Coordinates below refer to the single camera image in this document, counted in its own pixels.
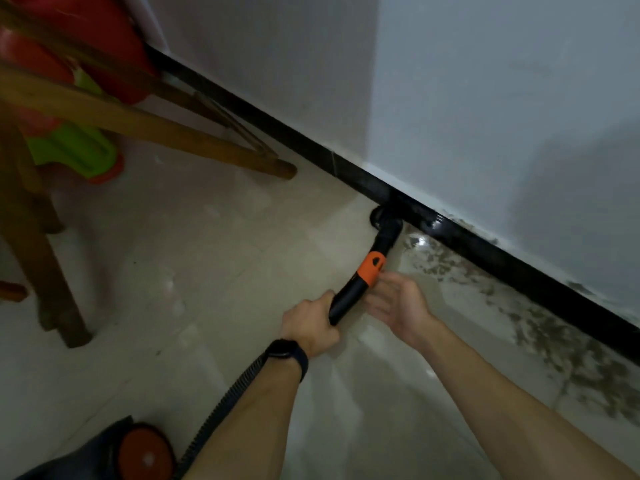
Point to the black smartwatch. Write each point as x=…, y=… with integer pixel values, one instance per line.
x=287, y=350

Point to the wooden folding table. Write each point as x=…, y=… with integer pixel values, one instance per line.
x=30, y=234

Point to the person's left forearm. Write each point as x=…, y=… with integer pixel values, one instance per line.
x=240, y=424

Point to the black baseboard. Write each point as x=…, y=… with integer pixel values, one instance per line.
x=500, y=267

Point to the green plastic stool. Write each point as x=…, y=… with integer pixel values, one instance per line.
x=75, y=147

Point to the person's left hand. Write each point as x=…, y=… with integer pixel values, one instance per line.
x=307, y=327

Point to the pink plastic stool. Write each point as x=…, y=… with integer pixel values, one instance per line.
x=30, y=59

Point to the grey vacuum cleaner orange knobs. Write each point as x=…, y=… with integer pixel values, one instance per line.
x=100, y=454

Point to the person's right hand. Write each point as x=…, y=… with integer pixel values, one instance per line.
x=402, y=307

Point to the person's right forearm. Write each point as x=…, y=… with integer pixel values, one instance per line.
x=510, y=409

